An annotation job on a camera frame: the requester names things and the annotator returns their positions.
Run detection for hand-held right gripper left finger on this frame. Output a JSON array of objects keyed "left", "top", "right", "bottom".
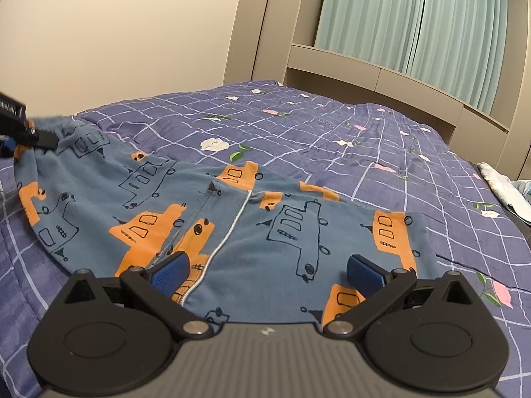
[{"left": 58, "top": 252, "right": 213, "bottom": 339}]

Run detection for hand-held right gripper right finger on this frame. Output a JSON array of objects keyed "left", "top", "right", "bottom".
[{"left": 323, "top": 254, "right": 478, "bottom": 338}]

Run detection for blue pants with orange print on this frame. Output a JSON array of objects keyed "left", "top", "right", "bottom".
[{"left": 12, "top": 117, "right": 429, "bottom": 328}]

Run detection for purple checked floral quilt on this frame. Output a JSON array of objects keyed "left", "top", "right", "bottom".
[{"left": 0, "top": 79, "right": 531, "bottom": 398}]

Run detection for light blue blanket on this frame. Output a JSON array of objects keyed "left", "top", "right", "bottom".
[{"left": 476, "top": 162, "right": 531, "bottom": 218}]

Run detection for dark grey bedsheet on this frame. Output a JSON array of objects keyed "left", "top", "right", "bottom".
[{"left": 512, "top": 211, "right": 531, "bottom": 243}]

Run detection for beige wardrobe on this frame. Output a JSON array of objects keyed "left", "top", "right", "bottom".
[
  {"left": 223, "top": 0, "right": 310, "bottom": 89},
  {"left": 493, "top": 0, "right": 531, "bottom": 181}
]

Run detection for light green curtain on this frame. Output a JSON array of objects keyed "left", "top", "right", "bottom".
[
  {"left": 314, "top": 0, "right": 428, "bottom": 76},
  {"left": 404, "top": 0, "right": 510, "bottom": 114}
]

